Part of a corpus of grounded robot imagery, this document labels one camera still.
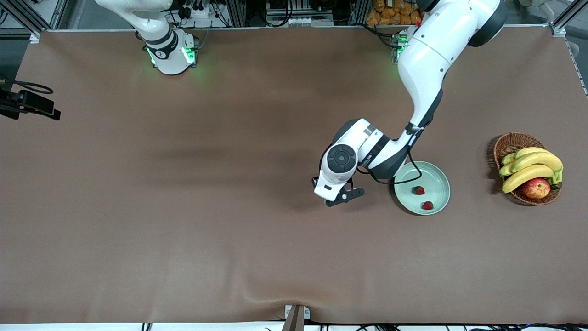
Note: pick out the red strawberry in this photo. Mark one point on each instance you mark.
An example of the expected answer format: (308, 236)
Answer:
(427, 205)
(419, 190)

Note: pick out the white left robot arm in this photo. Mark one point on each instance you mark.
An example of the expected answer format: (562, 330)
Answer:
(427, 59)

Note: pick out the light green round plate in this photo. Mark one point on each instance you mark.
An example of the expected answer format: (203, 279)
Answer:
(432, 181)

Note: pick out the large table cover mat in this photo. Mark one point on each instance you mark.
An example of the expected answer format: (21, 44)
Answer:
(229, 253)

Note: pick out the brown wooden bar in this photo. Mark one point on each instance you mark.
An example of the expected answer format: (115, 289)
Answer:
(294, 322)

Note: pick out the short green-tipped banana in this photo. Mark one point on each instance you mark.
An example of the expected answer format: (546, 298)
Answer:
(505, 170)
(507, 159)

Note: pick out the brown wicker basket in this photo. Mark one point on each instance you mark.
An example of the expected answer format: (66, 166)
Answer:
(512, 143)

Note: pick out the yellow banana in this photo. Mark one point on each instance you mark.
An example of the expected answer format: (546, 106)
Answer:
(528, 151)
(542, 160)
(528, 174)

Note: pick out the white terminal block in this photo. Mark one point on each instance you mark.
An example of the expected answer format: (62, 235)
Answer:
(303, 21)

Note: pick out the red yellow apple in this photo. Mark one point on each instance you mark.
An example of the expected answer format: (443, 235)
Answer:
(536, 188)

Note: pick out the orange bread pile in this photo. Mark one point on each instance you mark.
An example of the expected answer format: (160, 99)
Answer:
(390, 14)

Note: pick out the white power strip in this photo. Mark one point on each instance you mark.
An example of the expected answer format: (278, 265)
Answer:
(197, 11)

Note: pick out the aluminium frame strut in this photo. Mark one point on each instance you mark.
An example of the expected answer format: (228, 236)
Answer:
(23, 16)

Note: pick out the grey metal clamp bracket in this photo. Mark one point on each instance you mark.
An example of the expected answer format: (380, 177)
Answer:
(307, 313)

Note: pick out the aluminium profile post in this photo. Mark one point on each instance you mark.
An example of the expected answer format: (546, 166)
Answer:
(360, 13)
(236, 14)

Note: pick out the aluminium frame corner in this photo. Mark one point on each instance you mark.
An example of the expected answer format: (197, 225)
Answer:
(558, 30)

